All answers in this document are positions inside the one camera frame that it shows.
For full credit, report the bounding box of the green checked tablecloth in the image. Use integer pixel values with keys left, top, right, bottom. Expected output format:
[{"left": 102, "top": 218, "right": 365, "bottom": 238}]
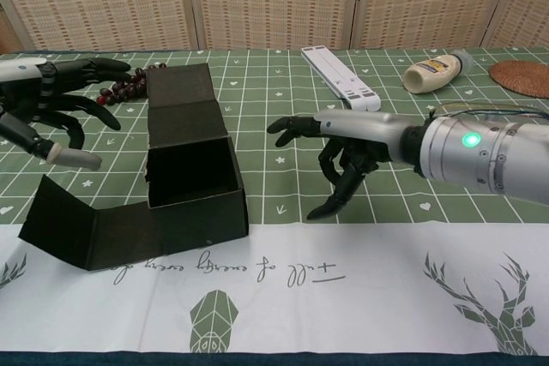
[{"left": 0, "top": 46, "right": 549, "bottom": 358}]

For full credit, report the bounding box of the black foldable cardboard box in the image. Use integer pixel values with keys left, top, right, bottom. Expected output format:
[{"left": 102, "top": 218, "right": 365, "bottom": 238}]
[{"left": 18, "top": 63, "right": 250, "bottom": 272}]

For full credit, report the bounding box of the round brown woven coaster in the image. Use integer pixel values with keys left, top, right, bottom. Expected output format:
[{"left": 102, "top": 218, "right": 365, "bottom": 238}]
[{"left": 489, "top": 60, "right": 549, "bottom": 99}]

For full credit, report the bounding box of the cream mayonnaise squeeze bottle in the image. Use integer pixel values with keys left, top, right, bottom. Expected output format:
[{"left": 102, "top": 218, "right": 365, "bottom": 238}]
[{"left": 403, "top": 50, "right": 474, "bottom": 94}]

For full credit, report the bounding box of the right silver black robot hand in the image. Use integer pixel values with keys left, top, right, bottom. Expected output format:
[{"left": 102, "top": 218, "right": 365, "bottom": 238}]
[{"left": 266, "top": 109, "right": 424, "bottom": 220}]

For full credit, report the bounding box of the white folding laptop stand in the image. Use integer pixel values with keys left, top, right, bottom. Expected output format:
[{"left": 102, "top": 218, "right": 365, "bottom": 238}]
[{"left": 300, "top": 45, "right": 382, "bottom": 112}]

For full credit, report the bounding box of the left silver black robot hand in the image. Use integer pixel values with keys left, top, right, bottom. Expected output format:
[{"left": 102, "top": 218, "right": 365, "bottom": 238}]
[{"left": 0, "top": 56, "right": 132, "bottom": 170}]

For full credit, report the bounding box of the dark red grape bunch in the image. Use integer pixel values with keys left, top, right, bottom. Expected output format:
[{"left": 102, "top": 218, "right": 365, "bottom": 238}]
[{"left": 98, "top": 62, "right": 171, "bottom": 108}]

